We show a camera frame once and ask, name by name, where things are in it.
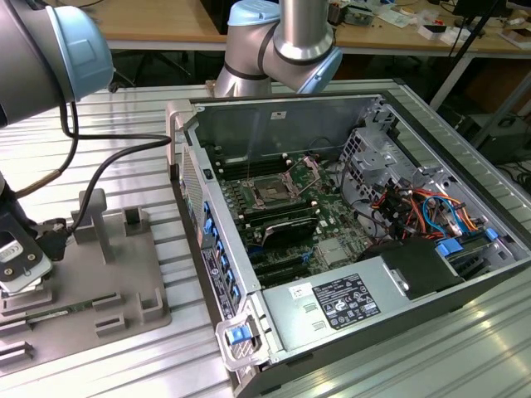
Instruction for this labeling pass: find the CPU socket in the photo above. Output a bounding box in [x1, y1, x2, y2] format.
[252, 176, 294, 206]

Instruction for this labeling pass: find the black RAM slot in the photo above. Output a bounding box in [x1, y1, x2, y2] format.
[213, 153, 290, 167]
[238, 200, 319, 219]
[215, 162, 291, 178]
[244, 209, 320, 228]

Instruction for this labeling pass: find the black expansion slot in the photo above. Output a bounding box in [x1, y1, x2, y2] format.
[255, 265, 311, 288]
[251, 254, 311, 277]

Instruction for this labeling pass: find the black expansion card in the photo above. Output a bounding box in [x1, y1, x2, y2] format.
[261, 219, 319, 250]

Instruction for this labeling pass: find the metal socket cover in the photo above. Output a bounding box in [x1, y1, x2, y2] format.
[283, 154, 324, 197]

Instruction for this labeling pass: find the green motherboard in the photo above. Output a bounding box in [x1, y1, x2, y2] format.
[207, 143, 374, 288]

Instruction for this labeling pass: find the open grey PC case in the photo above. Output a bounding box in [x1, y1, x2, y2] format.
[164, 78, 531, 396]

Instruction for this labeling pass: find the silver chipset heatsink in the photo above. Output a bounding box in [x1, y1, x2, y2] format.
[319, 240, 348, 267]

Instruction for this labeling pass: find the perforated metal disk cage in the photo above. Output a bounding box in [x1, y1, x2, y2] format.
[339, 127, 417, 205]

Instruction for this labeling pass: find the grey power supply unit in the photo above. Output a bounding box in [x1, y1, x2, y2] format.
[261, 255, 411, 354]

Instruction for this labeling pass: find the blue case latch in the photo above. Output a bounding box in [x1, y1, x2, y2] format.
[227, 325, 255, 346]

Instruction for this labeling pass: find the grey parts rack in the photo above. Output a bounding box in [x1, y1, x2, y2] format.
[0, 188, 173, 371]

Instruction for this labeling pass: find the black plastic air shroud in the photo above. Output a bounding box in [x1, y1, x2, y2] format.
[358, 238, 465, 303]

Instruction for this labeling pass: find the wooden desk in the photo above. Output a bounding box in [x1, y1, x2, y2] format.
[82, 0, 531, 109]

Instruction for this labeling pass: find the green RAM stick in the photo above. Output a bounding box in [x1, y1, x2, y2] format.
[24, 295, 118, 323]

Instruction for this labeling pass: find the small white box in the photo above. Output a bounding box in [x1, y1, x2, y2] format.
[417, 23, 458, 45]

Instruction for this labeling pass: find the black computer under desk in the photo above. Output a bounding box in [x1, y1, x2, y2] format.
[472, 117, 531, 155]

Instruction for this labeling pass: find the brown flat tray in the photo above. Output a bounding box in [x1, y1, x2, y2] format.
[499, 27, 531, 47]

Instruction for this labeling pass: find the black wire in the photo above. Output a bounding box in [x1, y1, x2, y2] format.
[355, 197, 400, 246]

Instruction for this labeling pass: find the thick black cable with plug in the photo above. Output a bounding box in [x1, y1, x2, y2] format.
[37, 99, 173, 263]

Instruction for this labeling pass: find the blue wire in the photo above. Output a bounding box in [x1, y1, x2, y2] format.
[421, 196, 462, 238]

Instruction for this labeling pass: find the orange wire bundle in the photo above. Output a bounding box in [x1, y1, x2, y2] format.
[408, 187, 485, 234]

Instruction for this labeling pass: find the beige sleeved cable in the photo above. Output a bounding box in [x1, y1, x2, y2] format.
[14, 101, 80, 196]

